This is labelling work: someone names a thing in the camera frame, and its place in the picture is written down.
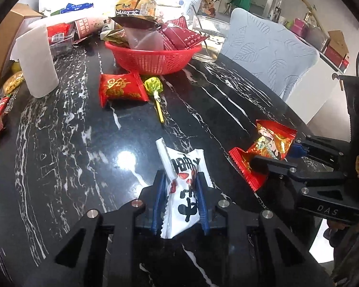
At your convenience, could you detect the clear glass cup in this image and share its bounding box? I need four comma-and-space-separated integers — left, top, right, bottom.
191, 15, 231, 63

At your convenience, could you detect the red packet in clear container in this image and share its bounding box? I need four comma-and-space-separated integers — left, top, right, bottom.
47, 24, 71, 41

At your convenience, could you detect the white paper roll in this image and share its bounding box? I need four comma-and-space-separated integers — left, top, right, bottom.
10, 24, 60, 99

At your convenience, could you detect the red plastic basket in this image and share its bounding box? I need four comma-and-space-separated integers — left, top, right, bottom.
105, 40, 203, 75

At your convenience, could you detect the red white snack box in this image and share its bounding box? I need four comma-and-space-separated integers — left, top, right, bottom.
75, 13, 111, 38

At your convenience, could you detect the dark brown snack packet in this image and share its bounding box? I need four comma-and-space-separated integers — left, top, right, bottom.
111, 14, 162, 30

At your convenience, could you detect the translucent plastic packet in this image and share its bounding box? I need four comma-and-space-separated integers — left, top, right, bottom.
124, 27, 165, 51

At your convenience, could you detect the yellow green lollipop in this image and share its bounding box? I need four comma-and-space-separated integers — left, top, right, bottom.
144, 77, 166, 124

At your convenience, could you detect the chair with grey cover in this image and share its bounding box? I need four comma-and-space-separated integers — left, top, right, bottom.
220, 7, 320, 102

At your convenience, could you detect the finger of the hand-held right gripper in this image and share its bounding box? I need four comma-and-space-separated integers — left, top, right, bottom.
287, 135, 351, 171
251, 155, 347, 186

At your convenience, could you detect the golden yellow snack packet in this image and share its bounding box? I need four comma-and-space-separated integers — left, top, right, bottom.
3, 72, 26, 94

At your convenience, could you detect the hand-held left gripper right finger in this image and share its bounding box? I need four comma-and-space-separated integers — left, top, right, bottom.
196, 171, 336, 287

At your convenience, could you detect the dark red snack packet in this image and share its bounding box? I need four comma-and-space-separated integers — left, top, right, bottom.
162, 16, 187, 30
158, 25, 209, 51

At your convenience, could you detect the red snack packet gold print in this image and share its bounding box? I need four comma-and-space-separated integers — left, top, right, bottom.
99, 72, 150, 108

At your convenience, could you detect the clear plastic container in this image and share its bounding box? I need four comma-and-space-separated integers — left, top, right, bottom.
46, 22, 76, 58

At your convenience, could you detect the pink box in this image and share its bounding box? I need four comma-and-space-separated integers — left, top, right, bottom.
292, 18, 312, 35

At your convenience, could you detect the small cardboard box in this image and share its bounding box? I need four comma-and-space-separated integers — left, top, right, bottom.
326, 30, 350, 63

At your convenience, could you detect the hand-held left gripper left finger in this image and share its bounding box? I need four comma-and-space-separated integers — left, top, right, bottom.
22, 170, 166, 287

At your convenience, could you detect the brown cardboard box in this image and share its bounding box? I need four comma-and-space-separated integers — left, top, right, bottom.
0, 3, 44, 90

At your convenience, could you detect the person's right hand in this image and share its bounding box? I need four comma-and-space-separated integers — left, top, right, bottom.
325, 220, 352, 247

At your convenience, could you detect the white snack packet black print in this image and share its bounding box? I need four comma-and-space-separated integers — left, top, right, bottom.
156, 138, 213, 240

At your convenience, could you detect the blue tissue pack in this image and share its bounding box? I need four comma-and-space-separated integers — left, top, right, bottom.
61, 2, 95, 14

